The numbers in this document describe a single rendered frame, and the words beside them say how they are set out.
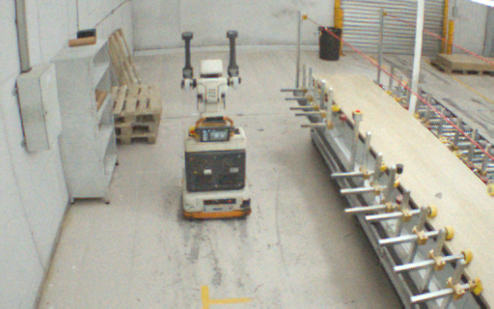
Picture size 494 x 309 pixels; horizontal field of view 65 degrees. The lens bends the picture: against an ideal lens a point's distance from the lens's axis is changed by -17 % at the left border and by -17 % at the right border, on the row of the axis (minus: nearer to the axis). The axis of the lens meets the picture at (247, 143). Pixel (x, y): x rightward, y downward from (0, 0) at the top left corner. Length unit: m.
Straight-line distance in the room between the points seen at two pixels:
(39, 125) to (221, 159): 1.70
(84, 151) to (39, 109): 1.20
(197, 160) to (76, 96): 1.30
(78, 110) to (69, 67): 0.44
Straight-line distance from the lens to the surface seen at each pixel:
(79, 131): 4.39
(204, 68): 4.19
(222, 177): 4.15
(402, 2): 11.56
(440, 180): 3.45
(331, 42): 9.94
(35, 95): 3.38
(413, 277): 2.75
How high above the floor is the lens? 2.45
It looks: 25 degrees down
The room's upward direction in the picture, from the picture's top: 1 degrees clockwise
